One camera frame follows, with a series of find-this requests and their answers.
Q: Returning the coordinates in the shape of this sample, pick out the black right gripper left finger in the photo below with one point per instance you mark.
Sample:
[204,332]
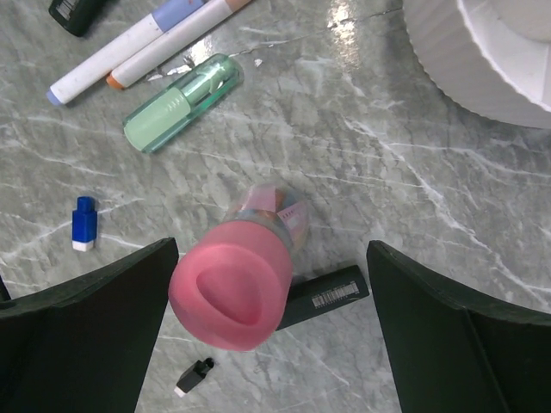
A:
[85,345]

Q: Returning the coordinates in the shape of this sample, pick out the small black cap piece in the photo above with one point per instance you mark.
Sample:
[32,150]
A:
[193,376]

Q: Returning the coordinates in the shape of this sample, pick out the peach cap white marker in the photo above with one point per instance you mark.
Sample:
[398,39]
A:
[208,16]

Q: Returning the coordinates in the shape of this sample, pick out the mint green correction tape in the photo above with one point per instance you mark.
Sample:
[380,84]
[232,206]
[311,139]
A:
[160,119]

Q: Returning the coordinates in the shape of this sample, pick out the blue cap white marker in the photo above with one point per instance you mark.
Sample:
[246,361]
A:
[120,49]

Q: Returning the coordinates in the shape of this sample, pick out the white round desk organizer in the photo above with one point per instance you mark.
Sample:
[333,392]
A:
[491,57]

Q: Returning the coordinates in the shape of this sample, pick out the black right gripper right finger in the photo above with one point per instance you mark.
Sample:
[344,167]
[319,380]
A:
[454,349]

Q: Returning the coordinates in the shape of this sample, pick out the green black highlighter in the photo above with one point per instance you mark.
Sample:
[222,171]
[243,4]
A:
[76,16]

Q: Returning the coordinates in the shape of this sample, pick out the small blue eraser cap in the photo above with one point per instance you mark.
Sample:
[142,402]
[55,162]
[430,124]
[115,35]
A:
[84,224]

